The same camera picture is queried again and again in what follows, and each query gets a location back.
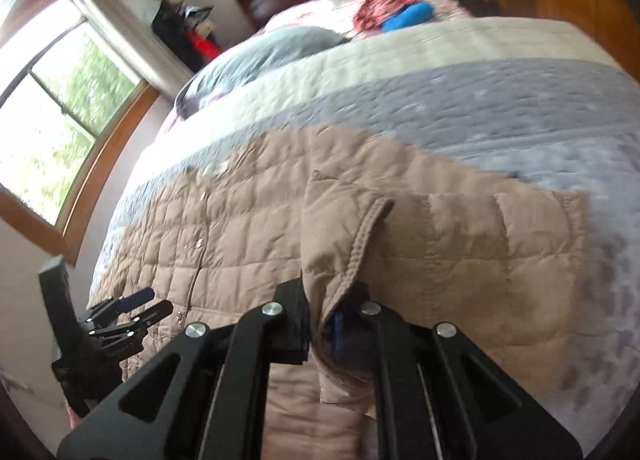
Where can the red patterned cloth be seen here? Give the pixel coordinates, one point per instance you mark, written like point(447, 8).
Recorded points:
point(372, 13)

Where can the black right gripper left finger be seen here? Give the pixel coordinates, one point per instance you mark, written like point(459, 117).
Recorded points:
point(203, 396)

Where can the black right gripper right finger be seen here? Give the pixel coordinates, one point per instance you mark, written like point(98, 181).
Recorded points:
point(437, 394)

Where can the wooden framed side window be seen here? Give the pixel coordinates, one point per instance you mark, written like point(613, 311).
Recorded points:
point(69, 104)

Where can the grey pillow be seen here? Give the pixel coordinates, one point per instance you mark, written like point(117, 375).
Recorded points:
point(247, 61)

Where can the white window curtain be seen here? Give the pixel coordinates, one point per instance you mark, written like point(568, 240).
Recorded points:
point(137, 44)

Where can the black and red bag pile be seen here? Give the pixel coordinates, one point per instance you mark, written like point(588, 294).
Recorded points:
point(186, 30)

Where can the blue rolled cloth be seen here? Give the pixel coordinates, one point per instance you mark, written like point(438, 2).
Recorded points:
point(412, 15)

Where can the beige quilted jacket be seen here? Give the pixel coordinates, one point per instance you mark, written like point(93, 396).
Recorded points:
point(432, 238)

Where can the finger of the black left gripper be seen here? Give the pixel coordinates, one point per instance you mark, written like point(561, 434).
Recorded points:
point(106, 312)
point(125, 340)

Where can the grey floral quilted bedspread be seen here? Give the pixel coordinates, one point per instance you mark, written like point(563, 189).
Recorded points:
point(533, 100)

